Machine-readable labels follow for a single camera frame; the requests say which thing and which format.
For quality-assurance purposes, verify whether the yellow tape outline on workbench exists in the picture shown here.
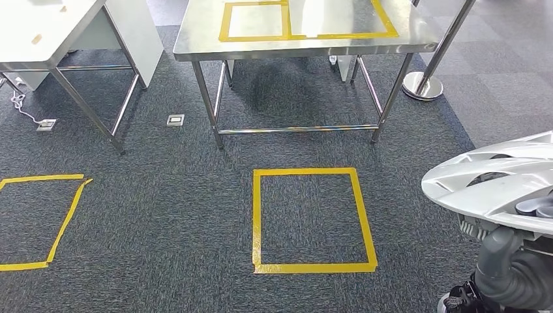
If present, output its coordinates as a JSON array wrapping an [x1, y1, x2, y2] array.
[[218, 0, 400, 43]]

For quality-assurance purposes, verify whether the white power cable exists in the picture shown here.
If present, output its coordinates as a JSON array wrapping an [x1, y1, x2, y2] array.
[[10, 89, 44, 126]]

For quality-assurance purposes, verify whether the silver wheel hubcap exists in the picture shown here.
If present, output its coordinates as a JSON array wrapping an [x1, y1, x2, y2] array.
[[421, 130, 553, 243]]

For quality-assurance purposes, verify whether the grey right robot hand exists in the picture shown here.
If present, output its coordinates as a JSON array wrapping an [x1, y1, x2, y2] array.
[[475, 194, 553, 286]]

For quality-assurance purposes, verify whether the chrome stanchion post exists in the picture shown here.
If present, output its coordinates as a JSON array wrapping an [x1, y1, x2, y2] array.
[[402, 0, 477, 102]]

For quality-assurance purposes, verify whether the stainless steel workbench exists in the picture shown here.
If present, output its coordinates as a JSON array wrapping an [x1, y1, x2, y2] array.
[[172, 0, 442, 151]]

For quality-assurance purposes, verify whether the yellow floor tape square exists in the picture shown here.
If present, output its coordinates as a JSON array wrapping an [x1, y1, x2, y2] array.
[[0, 173, 94, 273], [252, 167, 379, 275]]

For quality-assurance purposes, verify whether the white panel furniture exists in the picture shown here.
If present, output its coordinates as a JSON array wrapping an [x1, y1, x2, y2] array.
[[68, 0, 165, 90]]

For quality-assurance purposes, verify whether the steel frame side table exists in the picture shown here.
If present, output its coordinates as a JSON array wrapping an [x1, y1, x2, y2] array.
[[0, 0, 150, 157]]

